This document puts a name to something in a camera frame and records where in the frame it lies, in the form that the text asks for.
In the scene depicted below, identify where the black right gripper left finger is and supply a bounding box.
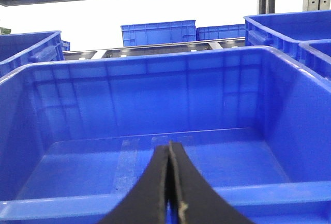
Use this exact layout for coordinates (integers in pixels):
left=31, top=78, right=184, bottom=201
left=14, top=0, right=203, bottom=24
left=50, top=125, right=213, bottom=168
left=99, top=145, right=169, bottom=223

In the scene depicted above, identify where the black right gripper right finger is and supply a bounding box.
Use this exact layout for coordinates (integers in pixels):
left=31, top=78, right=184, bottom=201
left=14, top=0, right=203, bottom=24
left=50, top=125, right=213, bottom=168
left=169, top=141, right=252, bottom=223

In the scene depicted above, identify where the blue plastic target bin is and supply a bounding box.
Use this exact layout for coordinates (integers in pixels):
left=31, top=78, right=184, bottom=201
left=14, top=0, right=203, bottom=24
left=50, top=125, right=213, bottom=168
left=1, top=46, right=330, bottom=223

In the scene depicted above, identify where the blue crate far right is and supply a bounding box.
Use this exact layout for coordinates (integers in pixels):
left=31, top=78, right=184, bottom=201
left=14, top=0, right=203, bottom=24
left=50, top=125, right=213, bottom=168
left=196, top=24, right=246, bottom=41

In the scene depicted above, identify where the blue crate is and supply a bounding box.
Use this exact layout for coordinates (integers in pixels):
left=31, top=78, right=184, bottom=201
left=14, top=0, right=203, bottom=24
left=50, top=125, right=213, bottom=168
left=121, top=20, right=196, bottom=47
left=196, top=24, right=246, bottom=41

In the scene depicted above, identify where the blue crate far centre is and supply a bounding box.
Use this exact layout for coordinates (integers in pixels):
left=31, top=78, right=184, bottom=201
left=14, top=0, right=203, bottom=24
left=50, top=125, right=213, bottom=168
left=121, top=20, right=196, bottom=47

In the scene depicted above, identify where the blue bin near right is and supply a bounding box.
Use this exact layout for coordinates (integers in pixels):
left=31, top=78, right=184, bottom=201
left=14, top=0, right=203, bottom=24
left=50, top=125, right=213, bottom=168
left=299, top=39, right=330, bottom=81

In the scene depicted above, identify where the blue bin far right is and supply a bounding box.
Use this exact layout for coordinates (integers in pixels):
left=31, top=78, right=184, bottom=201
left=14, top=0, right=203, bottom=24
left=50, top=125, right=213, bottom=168
left=244, top=10, right=330, bottom=60

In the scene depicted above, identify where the blue bin rear left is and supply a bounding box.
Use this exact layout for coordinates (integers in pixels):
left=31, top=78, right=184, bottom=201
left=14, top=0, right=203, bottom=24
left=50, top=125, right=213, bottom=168
left=1, top=31, right=64, bottom=77

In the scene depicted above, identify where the metal roller rack frame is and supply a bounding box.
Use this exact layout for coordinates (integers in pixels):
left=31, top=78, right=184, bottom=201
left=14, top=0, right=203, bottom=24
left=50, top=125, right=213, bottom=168
left=64, top=37, right=245, bottom=61

